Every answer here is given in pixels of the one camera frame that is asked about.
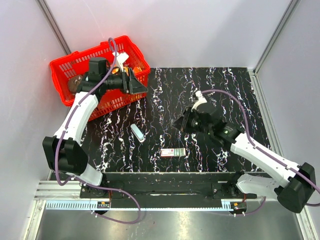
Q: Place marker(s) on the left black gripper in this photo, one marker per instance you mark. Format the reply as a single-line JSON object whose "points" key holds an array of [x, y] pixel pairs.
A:
{"points": [[131, 84]]}

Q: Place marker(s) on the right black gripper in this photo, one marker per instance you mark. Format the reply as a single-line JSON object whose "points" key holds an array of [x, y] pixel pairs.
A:
{"points": [[183, 121]]}

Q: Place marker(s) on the light blue small stapler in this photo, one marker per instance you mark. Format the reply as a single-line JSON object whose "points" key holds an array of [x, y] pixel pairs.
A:
{"points": [[137, 133]]}

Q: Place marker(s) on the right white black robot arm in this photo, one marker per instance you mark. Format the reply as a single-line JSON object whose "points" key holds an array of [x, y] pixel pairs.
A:
{"points": [[289, 183]]}

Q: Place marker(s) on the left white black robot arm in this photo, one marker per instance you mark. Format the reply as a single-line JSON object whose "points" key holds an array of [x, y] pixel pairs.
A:
{"points": [[62, 150]]}

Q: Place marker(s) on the orange small packet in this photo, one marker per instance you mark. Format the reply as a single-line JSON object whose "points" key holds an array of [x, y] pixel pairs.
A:
{"points": [[137, 70]]}

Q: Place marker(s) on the red staple box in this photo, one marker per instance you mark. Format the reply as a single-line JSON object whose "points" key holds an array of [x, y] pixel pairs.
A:
{"points": [[172, 152]]}

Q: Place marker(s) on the brown round bun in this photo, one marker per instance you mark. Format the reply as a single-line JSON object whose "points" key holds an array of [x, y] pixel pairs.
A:
{"points": [[73, 83]]}

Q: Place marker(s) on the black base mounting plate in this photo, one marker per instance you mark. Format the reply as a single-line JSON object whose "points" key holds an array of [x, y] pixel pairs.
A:
{"points": [[168, 190]]}

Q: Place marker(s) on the red plastic shopping basket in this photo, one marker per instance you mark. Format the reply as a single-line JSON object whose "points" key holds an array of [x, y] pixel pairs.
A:
{"points": [[77, 63]]}

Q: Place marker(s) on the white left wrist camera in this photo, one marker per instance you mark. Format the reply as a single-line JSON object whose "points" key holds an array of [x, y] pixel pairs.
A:
{"points": [[120, 59]]}

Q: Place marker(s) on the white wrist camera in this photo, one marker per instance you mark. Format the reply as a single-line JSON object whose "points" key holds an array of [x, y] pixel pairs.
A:
{"points": [[120, 59], [198, 99]]}

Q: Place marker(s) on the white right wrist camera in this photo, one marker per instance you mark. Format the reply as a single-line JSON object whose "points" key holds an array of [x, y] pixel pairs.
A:
{"points": [[198, 99]]}

